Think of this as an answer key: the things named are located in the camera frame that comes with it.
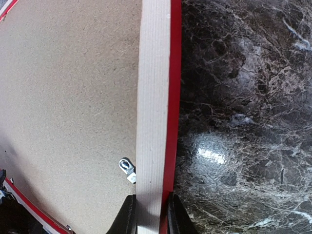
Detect brown cardboard backing board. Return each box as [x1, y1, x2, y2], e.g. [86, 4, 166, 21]
[0, 0, 141, 234]

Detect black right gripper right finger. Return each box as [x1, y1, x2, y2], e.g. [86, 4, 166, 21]
[167, 193, 198, 234]

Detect red wooden picture frame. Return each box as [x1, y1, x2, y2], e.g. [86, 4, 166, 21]
[0, 0, 183, 234]

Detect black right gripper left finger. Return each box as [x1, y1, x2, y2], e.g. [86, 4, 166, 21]
[107, 195, 137, 234]

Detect silver metal turn clip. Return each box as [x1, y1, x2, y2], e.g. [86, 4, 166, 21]
[118, 157, 137, 184]

